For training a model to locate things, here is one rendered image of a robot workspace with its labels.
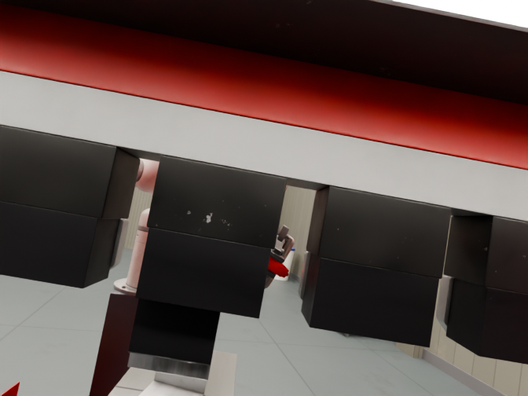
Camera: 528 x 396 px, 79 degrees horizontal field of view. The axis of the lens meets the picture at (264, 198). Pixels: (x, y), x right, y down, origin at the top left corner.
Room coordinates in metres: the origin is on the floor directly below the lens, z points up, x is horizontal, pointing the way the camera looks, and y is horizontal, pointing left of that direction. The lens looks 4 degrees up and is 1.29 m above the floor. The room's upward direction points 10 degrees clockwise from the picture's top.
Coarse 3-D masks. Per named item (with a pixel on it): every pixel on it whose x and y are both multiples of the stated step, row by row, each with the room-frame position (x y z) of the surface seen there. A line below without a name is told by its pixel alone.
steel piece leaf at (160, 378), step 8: (160, 376) 0.53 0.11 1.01; (168, 376) 0.53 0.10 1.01; (176, 376) 0.53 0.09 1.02; (184, 376) 0.53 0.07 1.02; (152, 384) 0.52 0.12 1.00; (160, 384) 0.52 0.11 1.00; (168, 384) 0.53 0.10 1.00; (176, 384) 0.53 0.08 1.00; (184, 384) 0.52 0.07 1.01; (192, 384) 0.52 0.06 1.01; (200, 384) 0.52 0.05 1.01; (144, 392) 0.50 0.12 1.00; (152, 392) 0.50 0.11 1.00; (160, 392) 0.50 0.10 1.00; (168, 392) 0.51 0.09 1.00; (176, 392) 0.51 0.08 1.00; (184, 392) 0.51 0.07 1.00; (192, 392) 0.52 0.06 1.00; (200, 392) 0.52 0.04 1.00
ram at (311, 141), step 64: (0, 64) 0.36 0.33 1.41; (64, 64) 0.36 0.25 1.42; (128, 64) 0.36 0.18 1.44; (192, 64) 0.37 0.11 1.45; (256, 64) 0.37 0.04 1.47; (64, 128) 0.36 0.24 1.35; (128, 128) 0.37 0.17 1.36; (192, 128) 0.37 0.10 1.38; (256, 128) 0.37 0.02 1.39; (320, 128) 0.37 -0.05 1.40; (384, 128) 0.37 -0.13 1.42; (448, 128) 0.38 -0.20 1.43; (512, 128) 0.38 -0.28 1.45; (384, 192) 0.37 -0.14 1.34; (448, 192) 0.38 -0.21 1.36; (512, 192) 0.38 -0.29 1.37
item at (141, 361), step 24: (144, 312) 0.40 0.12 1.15; (168, 312) 0.40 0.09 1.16; (192, 312) 0.40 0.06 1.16; (216, 312) 0.40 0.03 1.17; (144, 336) 0.40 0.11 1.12; (168, 336) 0.40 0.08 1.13; (192, 336) 0.40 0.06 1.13; (144, 360) 0.41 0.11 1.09; (168, 360) 0.41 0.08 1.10; (192, 360) 0.40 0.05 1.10
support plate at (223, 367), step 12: (216, 360) 0.64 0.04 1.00; (228, 360) 0.65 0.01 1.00; (132, 372) 0.55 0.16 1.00; (144, 372) 0.55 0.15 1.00; (216, 372) 0.60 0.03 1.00; (228, 372) 0.60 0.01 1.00; (120, 384) 0.51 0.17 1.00; (132, 384) 0.51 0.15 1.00; (144, 384) 0.52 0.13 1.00; (216, 384) 0.56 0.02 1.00; (228, 384) 0.56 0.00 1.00
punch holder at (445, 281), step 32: (480, 224) 0.40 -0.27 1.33; (512, 224) 0.38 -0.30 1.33; (448, 256) 0.45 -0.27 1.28; (480, 256) 0.39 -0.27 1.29; (512, 256) 0.38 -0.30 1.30; (448, 288) 0.44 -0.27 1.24; (480, 288) 0.39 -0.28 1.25; (512, 288) 0.38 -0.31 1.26; (448, 320) 0.44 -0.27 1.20; (480, 320) 0.38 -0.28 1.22; (512, 320) 0.38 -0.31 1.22; (480, 352) 0.38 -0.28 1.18; (512, 352) 0.38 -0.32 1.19
